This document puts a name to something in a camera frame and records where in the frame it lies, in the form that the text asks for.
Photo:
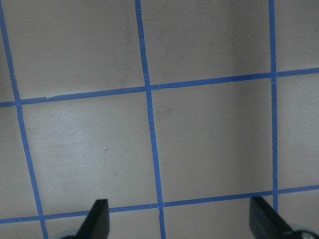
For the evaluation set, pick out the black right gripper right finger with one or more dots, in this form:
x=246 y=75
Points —
x=265 y=222

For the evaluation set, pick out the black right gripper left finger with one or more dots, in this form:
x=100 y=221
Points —
x=97 y=223

